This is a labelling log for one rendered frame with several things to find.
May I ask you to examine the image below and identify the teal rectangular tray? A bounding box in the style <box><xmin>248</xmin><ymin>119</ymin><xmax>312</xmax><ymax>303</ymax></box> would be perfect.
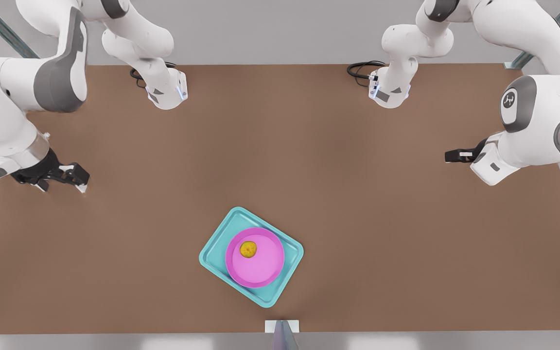
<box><xmin>198</xmin><ymin>206</ymin><xmax>305</xmax><ymax>309</ymax></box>

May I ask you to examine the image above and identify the pink round plate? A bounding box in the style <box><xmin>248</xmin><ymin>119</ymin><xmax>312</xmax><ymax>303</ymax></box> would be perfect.
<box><xmin>225</xmin><ymin>227</ymin><xmax>286</xmax><ymax>289</ymax></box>

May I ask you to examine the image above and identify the black cable loop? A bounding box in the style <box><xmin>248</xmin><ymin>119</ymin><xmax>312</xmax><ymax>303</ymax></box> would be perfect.
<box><xmin>129</xmin><ymin>62</ymin><xmax>177</xmax><ymax>89</ymax></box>
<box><xmin>347</xmin><ymin>60</ymin><xmax>388</xmax><ymax>88</ymax></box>

